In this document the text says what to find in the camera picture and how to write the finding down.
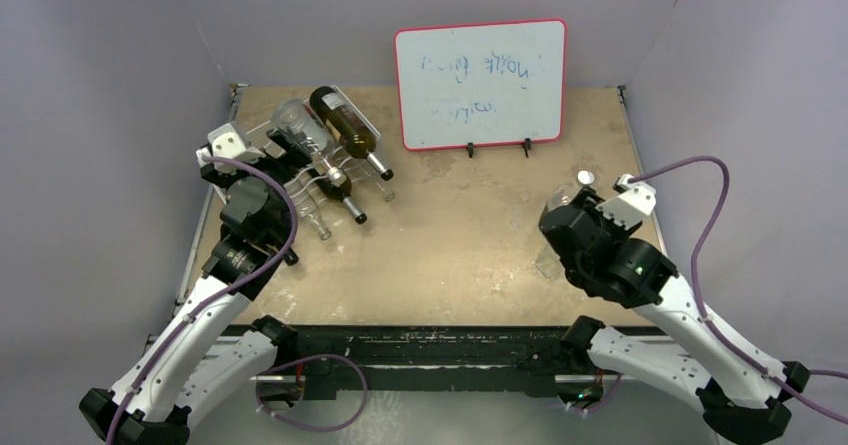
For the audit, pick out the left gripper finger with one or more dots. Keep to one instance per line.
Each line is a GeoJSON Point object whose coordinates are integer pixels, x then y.
{"type": "Point", "coordinates": [294, 152]}
{"type": "Point", "coordinates": [211, 175]}

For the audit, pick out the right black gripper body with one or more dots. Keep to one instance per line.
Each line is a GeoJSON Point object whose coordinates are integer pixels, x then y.
{"type": "Point", "coordinates": [573, 210]}

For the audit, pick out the clear bottle silver cap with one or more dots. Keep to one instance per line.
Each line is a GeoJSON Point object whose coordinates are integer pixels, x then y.
{"type": "Point", "coordinates": [301, 123]}

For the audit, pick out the clear square glass bottle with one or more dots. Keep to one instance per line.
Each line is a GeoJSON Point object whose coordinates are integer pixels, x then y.
{"type": "Point", "coordinates": [309, 214]}

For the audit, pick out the dark bottle brown label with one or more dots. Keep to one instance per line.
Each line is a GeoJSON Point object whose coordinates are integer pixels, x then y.
{"type": "Point", "coordinates": [340, 193]}

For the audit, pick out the clear bottle back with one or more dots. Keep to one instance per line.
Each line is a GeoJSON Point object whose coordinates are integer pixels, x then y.
{"type": "Point", "coordinates": [370, 180]}

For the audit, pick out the dark bottle white label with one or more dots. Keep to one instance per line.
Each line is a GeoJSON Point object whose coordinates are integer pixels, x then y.
{"type": "Point", "coordinates": [290, 257]}

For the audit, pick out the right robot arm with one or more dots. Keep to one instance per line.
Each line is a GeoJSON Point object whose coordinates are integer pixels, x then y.
{"type": "Point", "coordinates": [735, 386]}

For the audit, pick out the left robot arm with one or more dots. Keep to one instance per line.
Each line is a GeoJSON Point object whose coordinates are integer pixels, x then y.
{"type": "Point", "coordinates": [172, 388]}

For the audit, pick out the red framed whiteboard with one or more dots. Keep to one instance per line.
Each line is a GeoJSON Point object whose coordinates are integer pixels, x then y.
{"type": "Point", "coordinates": [483, 84]}

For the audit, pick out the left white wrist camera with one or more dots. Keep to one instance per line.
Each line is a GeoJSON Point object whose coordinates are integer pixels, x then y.
{"type": "Point", "coordinates": [228, 141]}

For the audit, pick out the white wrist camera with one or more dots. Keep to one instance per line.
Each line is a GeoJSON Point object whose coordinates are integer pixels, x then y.
{"type": "Point", "coordinates": [228, 141]}
{"type": "Point", "coordinates": [634, 202]}

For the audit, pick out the white wire wine rack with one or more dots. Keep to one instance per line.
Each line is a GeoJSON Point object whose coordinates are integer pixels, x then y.
{"type": "Point", "coordinates": [303, 181]}

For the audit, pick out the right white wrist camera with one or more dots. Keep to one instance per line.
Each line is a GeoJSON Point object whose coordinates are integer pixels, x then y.
{"type": "Point", "coordinates": [634, 202]}

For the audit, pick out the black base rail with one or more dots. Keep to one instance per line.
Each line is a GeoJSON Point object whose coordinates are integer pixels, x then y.
{"type": "Point", "coordinates": [320, 361]}

